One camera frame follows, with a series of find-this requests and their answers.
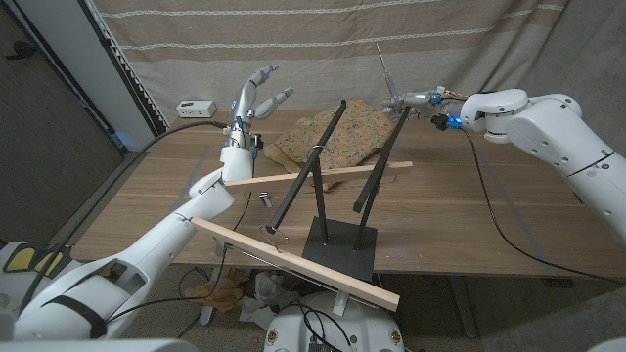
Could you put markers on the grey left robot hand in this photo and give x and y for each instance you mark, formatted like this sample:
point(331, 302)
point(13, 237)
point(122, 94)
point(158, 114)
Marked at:
point(244, 105)

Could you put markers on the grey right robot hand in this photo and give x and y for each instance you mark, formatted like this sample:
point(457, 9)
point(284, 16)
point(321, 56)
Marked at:
point(425, 101)

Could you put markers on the floral fabric piece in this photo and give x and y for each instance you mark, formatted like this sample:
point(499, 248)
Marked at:
point(352, 132)

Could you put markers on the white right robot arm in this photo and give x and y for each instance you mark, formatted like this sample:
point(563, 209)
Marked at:
point(552, 137)

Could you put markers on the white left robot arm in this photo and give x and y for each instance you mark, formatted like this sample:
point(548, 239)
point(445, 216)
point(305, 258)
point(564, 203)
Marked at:
point(147, 259)

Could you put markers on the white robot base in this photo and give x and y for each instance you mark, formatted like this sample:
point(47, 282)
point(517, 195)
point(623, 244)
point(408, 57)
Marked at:
point(352, 322)

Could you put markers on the black metal hanger rack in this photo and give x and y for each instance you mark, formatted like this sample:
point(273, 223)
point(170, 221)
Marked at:
point(342, 244)

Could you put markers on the crumpled white paper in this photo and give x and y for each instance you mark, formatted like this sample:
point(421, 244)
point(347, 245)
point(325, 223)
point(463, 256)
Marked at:
point(266, 293)

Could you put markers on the crumpled brown paper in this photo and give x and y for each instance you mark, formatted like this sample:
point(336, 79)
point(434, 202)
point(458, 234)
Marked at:
point(215, 293)

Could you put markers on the white power strip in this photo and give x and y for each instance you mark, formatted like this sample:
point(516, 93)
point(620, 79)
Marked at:
point(195, 109)

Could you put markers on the upper wooden slat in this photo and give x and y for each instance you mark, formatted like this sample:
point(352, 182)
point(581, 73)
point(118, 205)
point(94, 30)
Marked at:
point(274, 182)

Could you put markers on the wooden slat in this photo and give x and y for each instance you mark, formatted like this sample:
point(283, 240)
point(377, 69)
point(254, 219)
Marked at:
point(274, 182)
point(303, 266)

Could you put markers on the beige striped curtain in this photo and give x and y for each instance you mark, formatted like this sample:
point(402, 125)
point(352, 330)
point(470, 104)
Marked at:
point(318, 58)

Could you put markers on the small metal clip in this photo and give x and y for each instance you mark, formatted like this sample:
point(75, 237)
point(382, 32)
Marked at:
point(265, 199)

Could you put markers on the lower wooden slat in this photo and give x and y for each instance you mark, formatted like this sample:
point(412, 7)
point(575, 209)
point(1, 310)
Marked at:
point(303, 266)

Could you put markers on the grey table leg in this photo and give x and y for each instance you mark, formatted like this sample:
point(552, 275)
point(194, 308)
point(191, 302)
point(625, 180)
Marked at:
point(464, 308)

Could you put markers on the white table leg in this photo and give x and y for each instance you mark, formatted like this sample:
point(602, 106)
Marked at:
point(208, 315)

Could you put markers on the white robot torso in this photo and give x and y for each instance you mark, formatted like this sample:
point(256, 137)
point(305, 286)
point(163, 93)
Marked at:
point(98, 346)

